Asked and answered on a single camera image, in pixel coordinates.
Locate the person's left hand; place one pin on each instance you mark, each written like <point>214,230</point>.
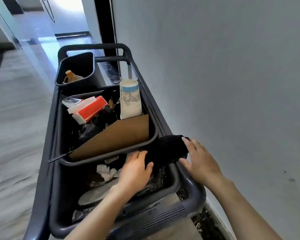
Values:
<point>133,174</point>

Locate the person's right hand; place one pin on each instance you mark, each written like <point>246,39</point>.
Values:
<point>205,164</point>

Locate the black cleaning cloth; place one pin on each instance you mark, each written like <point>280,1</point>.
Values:
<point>167,149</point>

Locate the person's right forearm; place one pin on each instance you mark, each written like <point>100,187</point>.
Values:
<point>240,214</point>

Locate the dark grey service cart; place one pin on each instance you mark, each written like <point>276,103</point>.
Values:
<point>150,219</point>

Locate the shiny black plastic bag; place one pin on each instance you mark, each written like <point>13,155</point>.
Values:
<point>155,179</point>

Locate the crumpled white tissue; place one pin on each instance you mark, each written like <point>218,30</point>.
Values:
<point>106,172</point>

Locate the brown cardboard piece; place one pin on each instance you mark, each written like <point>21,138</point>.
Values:
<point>120,137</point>

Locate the crumpled black plastic packaging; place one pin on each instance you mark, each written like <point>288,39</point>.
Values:
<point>95,124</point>

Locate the white blue paper cup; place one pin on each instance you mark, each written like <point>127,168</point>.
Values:
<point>130,102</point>

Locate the black bin with tissues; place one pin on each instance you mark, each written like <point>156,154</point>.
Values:
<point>60,197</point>

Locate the red white carton box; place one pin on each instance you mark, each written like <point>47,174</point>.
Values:
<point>90,111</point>

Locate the large black bin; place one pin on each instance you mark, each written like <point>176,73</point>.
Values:
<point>65,122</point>

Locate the clear plastic wrapper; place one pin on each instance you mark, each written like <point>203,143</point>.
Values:
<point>70,102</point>

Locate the brown plastic bottle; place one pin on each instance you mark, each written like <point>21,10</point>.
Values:
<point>71,76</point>

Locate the small black bin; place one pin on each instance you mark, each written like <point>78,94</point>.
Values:
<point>77,62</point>

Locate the glass door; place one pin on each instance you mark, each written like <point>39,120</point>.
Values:
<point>65,19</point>

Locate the black door frame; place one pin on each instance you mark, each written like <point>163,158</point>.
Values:
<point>106,22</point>

